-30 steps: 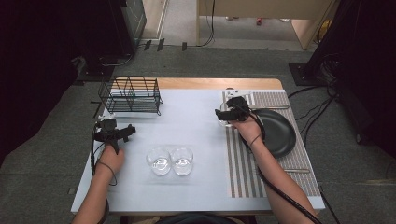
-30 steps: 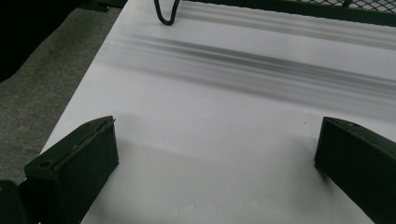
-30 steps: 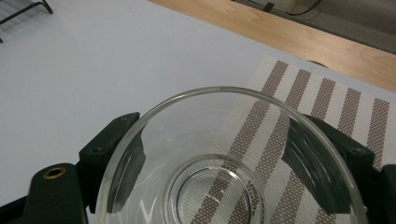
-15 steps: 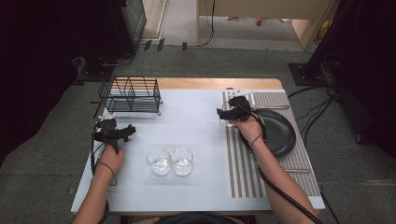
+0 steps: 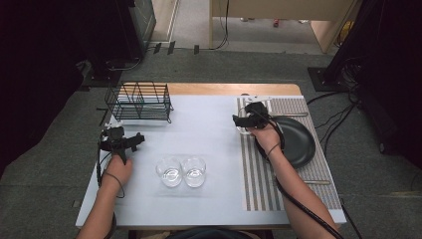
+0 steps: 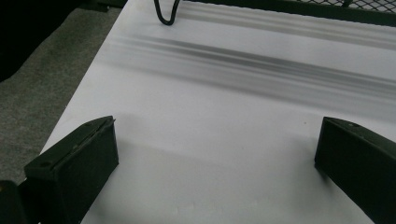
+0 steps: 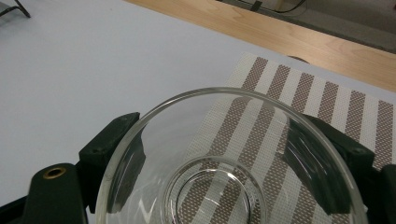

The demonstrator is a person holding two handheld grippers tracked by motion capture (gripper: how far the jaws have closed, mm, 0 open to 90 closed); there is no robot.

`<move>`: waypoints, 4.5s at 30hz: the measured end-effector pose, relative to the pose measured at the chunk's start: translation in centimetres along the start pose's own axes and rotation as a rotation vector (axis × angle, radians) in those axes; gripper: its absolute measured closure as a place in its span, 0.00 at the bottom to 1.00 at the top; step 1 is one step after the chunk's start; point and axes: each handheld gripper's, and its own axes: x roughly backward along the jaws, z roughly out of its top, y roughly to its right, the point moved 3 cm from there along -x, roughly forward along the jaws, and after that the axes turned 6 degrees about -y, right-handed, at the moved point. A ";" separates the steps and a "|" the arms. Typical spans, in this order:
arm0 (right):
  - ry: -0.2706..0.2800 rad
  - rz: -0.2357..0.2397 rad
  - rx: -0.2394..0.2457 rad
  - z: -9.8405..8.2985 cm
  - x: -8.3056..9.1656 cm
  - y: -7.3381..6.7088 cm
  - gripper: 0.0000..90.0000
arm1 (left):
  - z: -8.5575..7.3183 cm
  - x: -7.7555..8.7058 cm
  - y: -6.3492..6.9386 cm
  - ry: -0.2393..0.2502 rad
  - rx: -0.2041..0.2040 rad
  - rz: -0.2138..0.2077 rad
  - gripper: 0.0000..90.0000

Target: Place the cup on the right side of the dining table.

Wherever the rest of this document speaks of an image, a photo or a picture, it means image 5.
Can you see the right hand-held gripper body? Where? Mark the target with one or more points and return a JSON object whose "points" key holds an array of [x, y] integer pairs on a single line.
{"points": [[257, 116]]}

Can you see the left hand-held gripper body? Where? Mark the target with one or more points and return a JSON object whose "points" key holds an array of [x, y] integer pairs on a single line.
{"points": [[114, 139]]}

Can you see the person's right hand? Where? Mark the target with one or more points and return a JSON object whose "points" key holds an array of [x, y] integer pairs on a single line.
{"points": [[268, 139]]}

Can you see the person's left hand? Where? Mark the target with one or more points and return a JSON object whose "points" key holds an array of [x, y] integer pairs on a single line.
{"points": [[116, 171]]}

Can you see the black tape strip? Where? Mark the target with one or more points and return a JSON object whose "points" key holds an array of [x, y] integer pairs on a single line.
{"points": [[171, 47], [157, 48], [196, 49], [103, 116]]}

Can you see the black wrist band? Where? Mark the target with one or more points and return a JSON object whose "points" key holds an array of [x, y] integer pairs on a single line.
{"points": [[116, 177], [272, 148]]}

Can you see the silver metal utensil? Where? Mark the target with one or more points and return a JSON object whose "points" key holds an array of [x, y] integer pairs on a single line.
{"points": [[316, 182], [293, 114]]}

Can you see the white table cover sheet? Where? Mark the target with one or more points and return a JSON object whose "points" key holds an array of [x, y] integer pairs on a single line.
{"points": [[199, 132]]}

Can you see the black round plate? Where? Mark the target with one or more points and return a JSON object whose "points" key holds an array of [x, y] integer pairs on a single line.
{"points": [[295, 142]]}

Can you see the striped placemat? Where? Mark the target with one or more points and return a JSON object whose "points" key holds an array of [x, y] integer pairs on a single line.
{"points": [[258, 186]]}

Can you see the black stand base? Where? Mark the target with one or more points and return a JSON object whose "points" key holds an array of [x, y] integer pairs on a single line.
{"points": [[103, 74]]}

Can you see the black curtain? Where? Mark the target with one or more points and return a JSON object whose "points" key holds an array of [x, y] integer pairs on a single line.
{"points": [[388, 66], [43, 66]]}

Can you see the light wooden desk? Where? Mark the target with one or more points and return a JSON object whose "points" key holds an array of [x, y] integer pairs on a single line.
{"points": [[282, 8]]}

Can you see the person's dark clothing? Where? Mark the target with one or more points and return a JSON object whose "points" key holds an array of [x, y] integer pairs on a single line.
{"points": [[212, 234]]}

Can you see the dark cabinet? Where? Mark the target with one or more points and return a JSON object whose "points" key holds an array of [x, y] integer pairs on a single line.
{"points": [[142, 23]]}

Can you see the black floor base plate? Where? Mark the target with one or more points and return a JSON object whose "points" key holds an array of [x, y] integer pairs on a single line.
{"points": [[318, 79]]}

